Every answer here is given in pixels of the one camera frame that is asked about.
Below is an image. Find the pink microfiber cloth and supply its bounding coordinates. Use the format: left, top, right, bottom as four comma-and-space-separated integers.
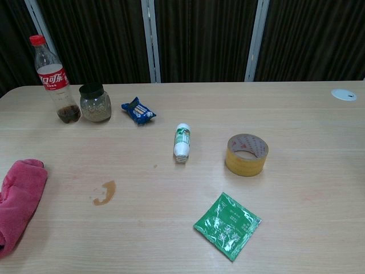
0, 159, 48, 259

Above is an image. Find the small white bottle green label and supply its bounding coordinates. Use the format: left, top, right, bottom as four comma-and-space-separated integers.
173, 123, 191, 164

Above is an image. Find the blue snack packet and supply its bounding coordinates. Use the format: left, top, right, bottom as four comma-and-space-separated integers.
121, 96, 157, 126

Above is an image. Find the yellow tape roll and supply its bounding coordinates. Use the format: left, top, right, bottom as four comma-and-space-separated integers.
225, 133, 269, 177

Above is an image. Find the brown liquid spill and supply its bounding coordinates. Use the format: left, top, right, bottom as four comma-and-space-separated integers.
87, 180, 117, 206

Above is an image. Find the glass jar black lid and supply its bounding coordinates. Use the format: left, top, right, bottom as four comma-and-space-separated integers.
79, 83, 112, 123

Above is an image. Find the dark ribbed partition panel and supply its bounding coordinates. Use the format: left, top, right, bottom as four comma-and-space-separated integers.
36, 0, 152, 86
153, 0, 259, 84
254, 0, 365, 82
0, 0, 40, 96

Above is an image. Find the green foil sachet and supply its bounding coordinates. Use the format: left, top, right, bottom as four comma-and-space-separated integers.
193, 192, 262, 262

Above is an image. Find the cola bottle red label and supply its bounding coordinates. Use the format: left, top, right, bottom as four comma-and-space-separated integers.
29, 34, 82, 124

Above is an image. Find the grey partition post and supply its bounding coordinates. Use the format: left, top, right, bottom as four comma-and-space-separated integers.
141, 0, 163, 84
244, 0, 271, 82
24, 0, 59, 62

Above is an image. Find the white cable grommet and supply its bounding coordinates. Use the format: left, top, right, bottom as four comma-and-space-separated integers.
331, 88, 358, 102

